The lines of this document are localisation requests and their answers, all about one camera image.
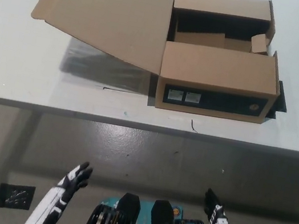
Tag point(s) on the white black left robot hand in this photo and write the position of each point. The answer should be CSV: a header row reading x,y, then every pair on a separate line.
x,y
66,187

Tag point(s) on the brown cardboard storage box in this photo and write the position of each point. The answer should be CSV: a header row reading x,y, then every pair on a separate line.
x,y
218,69

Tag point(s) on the black teal robot torso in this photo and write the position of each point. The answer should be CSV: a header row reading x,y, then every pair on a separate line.
x,y
130,219

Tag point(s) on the small cardboard insert box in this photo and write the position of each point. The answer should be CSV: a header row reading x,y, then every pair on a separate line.
x,y
259,44

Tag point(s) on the clear plastic sheet with paper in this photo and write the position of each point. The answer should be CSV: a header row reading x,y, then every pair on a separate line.
x,y
93,70

